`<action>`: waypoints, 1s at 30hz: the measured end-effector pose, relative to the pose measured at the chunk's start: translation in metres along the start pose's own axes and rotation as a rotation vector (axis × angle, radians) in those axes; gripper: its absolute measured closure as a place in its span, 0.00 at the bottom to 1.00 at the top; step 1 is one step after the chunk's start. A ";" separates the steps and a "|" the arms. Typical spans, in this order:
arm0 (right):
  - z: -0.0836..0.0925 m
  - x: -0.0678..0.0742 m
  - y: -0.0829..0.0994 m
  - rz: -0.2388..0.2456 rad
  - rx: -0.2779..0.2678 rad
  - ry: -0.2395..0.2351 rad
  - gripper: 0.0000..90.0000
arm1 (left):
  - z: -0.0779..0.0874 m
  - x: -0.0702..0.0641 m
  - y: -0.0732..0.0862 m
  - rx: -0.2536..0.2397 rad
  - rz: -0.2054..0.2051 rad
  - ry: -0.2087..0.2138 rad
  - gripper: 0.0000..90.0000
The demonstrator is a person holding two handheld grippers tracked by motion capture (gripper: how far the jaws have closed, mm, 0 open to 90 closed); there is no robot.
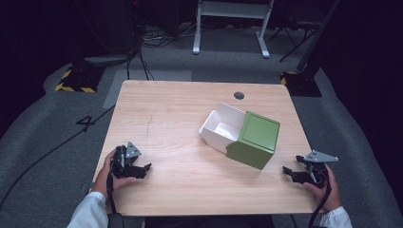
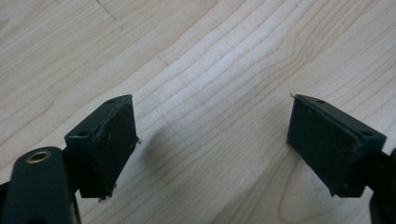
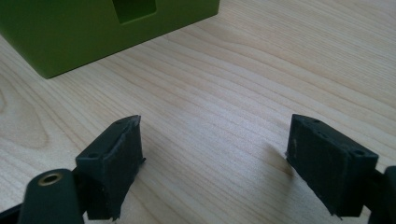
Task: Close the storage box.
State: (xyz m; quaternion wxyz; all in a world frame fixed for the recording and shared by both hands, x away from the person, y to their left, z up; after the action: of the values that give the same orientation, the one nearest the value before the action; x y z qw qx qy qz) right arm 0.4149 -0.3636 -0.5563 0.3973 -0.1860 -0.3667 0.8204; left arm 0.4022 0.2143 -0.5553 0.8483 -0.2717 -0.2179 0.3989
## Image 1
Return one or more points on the person's right hand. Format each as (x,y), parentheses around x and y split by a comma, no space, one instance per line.
(333,196)

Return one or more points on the white desk frame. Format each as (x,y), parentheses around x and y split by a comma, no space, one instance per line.
(233,9)

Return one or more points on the green drawer box shell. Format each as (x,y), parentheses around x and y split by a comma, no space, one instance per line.
(258,139)

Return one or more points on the stand base with striped tape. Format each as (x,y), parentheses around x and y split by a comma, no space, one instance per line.
(301,84)
(79,80)

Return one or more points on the person's left hand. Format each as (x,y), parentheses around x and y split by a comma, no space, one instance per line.
(102,182)

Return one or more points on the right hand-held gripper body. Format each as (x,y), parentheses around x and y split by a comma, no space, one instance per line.
(316,175)

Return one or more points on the grey slanted stand pole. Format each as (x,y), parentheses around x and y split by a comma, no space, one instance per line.
(316,38)

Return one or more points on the white drawer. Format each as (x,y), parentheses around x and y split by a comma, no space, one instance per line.
(218,125)

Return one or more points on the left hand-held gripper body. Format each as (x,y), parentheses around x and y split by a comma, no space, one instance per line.
(126,169)

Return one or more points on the black tripod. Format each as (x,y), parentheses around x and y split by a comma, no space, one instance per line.
(296,34)

